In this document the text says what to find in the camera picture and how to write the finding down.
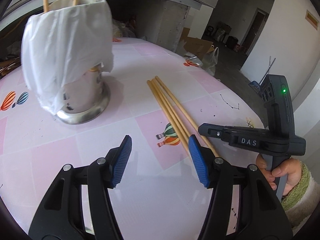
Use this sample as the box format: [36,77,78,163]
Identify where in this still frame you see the right forearm fleece sleeve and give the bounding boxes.
[281,163,319,234]

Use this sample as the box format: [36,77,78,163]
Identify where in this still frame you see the right hand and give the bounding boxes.
[256,154,302,196]

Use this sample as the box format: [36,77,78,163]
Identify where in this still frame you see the floor plastic bags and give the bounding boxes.
[184,47,219,76]

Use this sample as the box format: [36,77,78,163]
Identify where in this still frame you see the cardboard box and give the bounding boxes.
[180,28,215,60]

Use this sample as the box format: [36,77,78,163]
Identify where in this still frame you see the pink tablecloth table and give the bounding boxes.
[1,38,263,239]

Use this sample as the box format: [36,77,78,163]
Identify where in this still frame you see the steel utensil holder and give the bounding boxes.
[56,64,111,125]

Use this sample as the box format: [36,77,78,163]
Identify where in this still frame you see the white plastic bag liner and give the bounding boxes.
[21,0,113,115]

